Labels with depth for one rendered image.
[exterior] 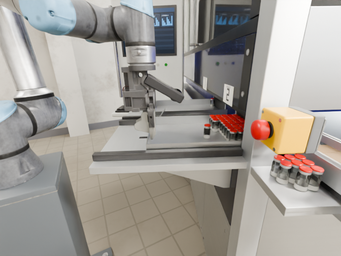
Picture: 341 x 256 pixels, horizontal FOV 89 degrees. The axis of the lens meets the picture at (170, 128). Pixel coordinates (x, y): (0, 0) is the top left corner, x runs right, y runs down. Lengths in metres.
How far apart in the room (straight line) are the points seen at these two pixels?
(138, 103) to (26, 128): 0.37
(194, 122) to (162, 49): 0.77
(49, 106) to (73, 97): 2.45
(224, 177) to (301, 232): 0.27
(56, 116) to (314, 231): 0.92
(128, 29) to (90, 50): 2.90
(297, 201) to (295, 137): 0.12
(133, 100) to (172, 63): 0.92
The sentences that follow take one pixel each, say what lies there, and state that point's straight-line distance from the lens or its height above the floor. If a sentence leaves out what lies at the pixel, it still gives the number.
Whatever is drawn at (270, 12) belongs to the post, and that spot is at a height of 1.20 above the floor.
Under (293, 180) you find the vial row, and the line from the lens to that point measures 0.45.
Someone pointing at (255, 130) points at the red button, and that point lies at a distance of 0.36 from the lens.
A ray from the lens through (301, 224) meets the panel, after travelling 0.69.
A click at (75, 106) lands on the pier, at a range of 3.20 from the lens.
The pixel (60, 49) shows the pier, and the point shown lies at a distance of 3.15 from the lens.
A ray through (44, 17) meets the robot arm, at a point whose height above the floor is 1.19.
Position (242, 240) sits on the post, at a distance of 0.65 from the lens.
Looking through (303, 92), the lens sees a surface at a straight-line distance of 0.47.
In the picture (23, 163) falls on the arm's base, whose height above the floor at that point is 0.84.
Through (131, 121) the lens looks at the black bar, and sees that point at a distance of 0.74.
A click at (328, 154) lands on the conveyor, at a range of 0.50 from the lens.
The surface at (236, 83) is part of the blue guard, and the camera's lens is 0.54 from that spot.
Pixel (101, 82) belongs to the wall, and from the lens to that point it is 3.36.
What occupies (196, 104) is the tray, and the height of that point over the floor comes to 0.88.
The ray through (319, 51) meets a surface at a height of 1.13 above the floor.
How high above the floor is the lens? 1.12
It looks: 20 degrees down
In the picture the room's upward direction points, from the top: 1 degrees counter-clockwise
